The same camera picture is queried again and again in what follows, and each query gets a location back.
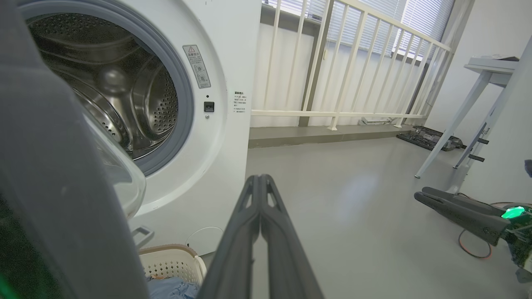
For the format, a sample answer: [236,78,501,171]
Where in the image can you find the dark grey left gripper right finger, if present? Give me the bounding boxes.
[260,174,325,299]

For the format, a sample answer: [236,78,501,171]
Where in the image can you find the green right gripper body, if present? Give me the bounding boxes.
[499,202,532,284]

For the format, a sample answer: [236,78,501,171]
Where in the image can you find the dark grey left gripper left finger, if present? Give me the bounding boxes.
[197,175,261,299]

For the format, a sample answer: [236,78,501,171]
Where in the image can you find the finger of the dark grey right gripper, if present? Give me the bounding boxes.
[421,186,518,217]
[414,191,512,246]

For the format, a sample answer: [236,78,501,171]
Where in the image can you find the blue cartoon print garment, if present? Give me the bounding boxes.
[146,277,201,299]

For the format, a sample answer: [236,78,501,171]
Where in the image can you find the black round glass washer door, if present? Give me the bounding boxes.
[0,0,155,299]

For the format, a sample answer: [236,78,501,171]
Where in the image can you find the white front-load washing machine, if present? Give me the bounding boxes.
[17,0,262,256]

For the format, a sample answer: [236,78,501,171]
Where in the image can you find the stainless steel washing machine drum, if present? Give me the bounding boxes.
[27,13,179,160]

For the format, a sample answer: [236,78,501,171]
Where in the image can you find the round white filter cover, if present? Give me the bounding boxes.
[185,226,225,250]

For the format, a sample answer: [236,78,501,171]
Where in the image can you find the cream perforated laundry basket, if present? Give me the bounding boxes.
[138,244,207,287]

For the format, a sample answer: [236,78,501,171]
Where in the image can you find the black tool case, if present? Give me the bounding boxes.
[397,125,464,152]

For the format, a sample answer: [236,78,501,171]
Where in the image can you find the white table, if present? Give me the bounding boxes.
[415,53,521,180]

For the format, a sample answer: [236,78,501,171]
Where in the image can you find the small printed text sticker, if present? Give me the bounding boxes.
[233,91,247,121]

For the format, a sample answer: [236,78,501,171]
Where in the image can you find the white metal railing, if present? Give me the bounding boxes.
[251,0,453,131]

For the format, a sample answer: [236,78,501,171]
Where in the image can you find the grey warning sticker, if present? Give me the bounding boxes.
[183,44,212,89]

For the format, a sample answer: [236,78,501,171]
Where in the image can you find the orange cable loop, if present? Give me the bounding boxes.
[458,202,528,260]

